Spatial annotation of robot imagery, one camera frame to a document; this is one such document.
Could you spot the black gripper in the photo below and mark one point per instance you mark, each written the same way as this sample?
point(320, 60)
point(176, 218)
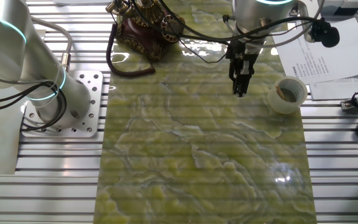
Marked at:
point(242, 51)

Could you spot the thin wooden stick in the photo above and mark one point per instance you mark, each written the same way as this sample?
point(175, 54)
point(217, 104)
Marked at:
point(280, 92)

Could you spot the brass rotary dial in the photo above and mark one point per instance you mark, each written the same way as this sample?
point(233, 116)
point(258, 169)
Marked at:
point(171, 29)

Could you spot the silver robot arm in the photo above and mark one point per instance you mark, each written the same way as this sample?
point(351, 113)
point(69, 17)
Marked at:
point(11, 62)

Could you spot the maroon gold rotary phone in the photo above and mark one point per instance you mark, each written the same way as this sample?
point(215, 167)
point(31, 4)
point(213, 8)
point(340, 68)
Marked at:
point(141, 37)

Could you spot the brass maroon phone handset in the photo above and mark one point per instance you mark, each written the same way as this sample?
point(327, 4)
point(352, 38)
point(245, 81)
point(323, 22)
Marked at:
point(118, 7)

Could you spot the clear tape roll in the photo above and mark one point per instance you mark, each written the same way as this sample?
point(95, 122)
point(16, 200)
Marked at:
point(275, 105)

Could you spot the green marble pattern mat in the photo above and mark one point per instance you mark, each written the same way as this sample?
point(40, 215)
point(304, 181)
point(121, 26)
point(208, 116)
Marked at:
point(197, 155)

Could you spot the black round knob device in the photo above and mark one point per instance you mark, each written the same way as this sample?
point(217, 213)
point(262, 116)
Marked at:
point(326, 34)

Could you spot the white paper sheet faint print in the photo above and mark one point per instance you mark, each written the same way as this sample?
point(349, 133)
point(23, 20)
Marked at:
point(337, 90)

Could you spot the printed white paper sheet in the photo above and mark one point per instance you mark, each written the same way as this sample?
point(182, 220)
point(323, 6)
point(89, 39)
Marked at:
point(337, 46)

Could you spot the grey white box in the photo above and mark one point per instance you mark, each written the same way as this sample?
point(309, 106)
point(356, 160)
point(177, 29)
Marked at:
point(340, 6)

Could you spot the grey conduit with connector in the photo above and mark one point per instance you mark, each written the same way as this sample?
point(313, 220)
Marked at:
point(65, 60)

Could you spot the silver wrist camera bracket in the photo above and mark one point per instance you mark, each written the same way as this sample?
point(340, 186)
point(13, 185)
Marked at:
point(306, 25)

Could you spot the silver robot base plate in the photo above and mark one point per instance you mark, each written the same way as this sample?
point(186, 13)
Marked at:
point(87, 81)

